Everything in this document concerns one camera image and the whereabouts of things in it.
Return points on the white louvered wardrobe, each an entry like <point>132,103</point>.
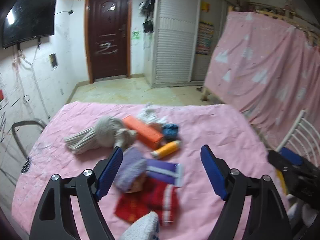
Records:
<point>172,60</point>

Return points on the blue crumpled cloth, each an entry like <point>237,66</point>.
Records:
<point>170,132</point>

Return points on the yellow orange tube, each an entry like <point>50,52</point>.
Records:
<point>166,150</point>

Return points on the white gloved hand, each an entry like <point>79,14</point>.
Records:
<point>145,228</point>

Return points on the black hanging bag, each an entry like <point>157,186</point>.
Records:
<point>148,26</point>

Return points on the dark brown door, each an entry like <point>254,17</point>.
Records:
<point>107,29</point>

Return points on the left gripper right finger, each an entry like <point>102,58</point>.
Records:
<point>267,217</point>

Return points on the colourful wall poster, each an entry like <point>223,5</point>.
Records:
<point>204,38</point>

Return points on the beige knit hat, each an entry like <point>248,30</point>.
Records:
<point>108,132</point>

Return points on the white crumpled tissue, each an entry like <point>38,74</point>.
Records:
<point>149,117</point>

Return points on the white metal chair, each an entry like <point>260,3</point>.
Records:
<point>303,139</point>

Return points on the red knit garment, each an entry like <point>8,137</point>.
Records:
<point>156,196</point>

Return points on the orange box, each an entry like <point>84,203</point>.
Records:
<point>145,134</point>

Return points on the pink patterned bunk curtain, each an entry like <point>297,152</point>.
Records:
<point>266,69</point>

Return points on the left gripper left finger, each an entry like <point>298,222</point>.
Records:
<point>54,218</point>

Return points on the purple knit sock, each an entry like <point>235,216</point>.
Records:
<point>132,172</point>

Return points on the black wall television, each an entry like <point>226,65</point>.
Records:
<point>28,20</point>

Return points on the grey metal chair frame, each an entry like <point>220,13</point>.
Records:
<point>26,132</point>

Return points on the purple striped sock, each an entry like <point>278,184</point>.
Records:
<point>170,173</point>

